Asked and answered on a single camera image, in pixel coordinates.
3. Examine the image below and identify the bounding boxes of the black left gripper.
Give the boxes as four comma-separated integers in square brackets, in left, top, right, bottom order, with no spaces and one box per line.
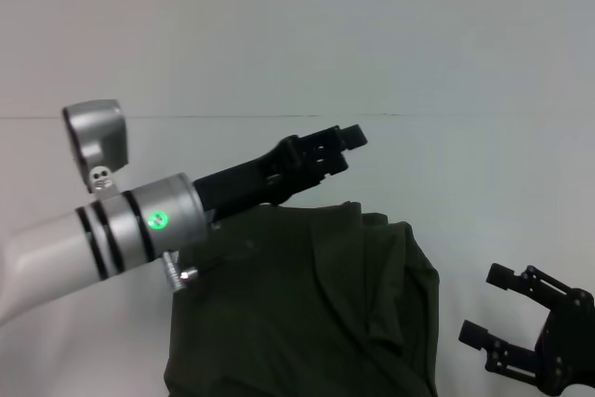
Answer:
[191,123,371,224]

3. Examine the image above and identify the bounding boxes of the dark green t-shirt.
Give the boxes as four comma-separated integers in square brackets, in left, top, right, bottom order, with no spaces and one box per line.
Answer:
[163,200,441,397]

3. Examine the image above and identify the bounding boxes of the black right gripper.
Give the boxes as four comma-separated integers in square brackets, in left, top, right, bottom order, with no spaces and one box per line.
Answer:
[457,263,595,392]

